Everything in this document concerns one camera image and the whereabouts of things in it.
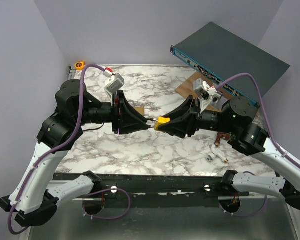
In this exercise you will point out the brown tap fitting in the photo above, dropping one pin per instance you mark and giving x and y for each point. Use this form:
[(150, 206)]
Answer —
[(221, 136)]

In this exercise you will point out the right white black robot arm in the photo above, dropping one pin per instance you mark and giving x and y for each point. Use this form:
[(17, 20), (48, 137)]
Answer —
[(236, 119)]

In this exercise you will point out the wooden board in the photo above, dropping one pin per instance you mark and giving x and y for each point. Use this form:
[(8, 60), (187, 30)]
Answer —
[(186, 89)]

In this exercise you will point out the small brass padlock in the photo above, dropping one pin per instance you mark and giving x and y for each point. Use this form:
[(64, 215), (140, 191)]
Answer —
[(139, 109)]

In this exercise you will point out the white tap fitting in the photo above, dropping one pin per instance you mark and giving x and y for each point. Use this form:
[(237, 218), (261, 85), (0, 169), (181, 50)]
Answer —
[(215, 153)]

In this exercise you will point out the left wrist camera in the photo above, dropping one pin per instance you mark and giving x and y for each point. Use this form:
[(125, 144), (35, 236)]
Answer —
[(113, 83)]

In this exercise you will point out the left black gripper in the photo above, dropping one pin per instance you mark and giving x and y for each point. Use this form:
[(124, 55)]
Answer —
[(130, 120)]

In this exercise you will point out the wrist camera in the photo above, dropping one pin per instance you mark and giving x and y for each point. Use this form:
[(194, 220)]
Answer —
[(113, 83), (205, 93)]

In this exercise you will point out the metal switch stand bracket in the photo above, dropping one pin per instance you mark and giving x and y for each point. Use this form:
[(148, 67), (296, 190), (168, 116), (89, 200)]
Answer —
[(218, 100)]

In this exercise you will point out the teal network switch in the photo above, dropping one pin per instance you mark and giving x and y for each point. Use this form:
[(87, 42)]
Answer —
[(219, 54)]

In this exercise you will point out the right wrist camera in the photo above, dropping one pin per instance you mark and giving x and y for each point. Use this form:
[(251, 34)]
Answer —
[(205, 93)]

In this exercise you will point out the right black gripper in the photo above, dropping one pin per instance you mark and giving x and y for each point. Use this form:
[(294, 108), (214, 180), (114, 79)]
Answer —
[(179, 127)]

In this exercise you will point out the yellow black padlock with keys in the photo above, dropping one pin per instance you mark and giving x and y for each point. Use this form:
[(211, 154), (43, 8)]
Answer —
[(158, 122)]

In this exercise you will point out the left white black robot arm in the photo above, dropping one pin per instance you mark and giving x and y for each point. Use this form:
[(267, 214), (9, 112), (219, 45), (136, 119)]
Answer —
[(33, 203)]

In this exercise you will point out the orange tape measure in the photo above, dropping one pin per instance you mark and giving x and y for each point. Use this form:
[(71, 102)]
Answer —
[(79, 66)]

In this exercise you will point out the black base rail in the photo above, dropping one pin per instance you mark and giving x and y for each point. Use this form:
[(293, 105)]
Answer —
[(150, 191)]

